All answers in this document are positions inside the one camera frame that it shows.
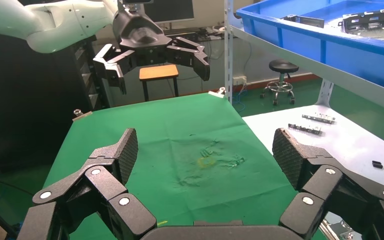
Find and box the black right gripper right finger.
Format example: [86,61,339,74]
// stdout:
[272,128,384,240]

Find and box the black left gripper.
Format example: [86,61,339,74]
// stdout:
[93,9,211,96]

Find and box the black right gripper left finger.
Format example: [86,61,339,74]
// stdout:
[16,128,158,240]

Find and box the stamped metal plate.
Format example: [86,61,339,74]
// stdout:
[338,6,384,42]
[283,14,325,29]

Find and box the wooden square stool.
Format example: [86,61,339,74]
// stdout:
[138,64,180,102]

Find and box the dark background desk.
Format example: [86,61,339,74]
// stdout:
[162,24,226,42]

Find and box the black computer monitor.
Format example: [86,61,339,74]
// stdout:
[143,0,195,24]

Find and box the silver binder clip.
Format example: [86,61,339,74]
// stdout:
[72,108,94,122]
[207,86,227,99]

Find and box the green table cloth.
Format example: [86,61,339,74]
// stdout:
[42,92,327,240]

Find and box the black equipment cabinet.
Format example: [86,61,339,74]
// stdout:
[0,29,115,173]

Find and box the black swivel stool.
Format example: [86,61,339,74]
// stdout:
[259,58,300,107]

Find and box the blue plastic bin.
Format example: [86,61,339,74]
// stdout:
[235,0,384,95]

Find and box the small slotted metal bracket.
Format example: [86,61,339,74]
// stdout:
[287,123,324,136]
[301,112,337,125]

